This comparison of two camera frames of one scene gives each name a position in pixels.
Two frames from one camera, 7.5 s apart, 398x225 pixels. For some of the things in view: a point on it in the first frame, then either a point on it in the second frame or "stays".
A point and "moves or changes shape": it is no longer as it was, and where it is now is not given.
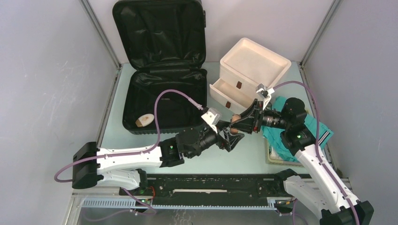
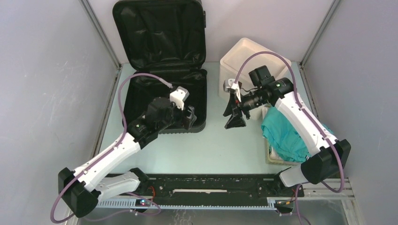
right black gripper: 248,125 -> 236,120
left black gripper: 230,141 -> 183,122
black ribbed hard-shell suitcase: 164,42 stays
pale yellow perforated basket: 275,162 stays
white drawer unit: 247,64 moves or changes shape
